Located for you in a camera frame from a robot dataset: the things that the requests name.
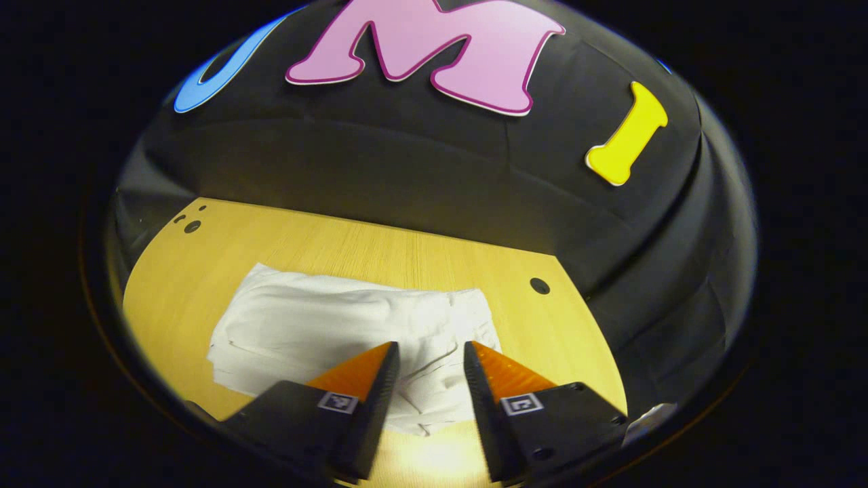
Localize black backdrop cloth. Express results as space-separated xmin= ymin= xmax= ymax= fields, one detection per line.
xmin=112 ymin=0 xmax=757 ymax=421

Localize white jeans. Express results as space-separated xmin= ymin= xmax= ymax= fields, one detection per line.
xmin=207 ymin=263 xmax=502 ymax=436

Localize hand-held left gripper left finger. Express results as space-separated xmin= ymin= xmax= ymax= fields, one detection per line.
xmin=220 ymin=341 xmax=401 ymax=479

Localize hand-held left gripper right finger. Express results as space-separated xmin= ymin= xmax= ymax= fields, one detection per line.
xmin=463 ymin=341 xmax=628 ymax=483

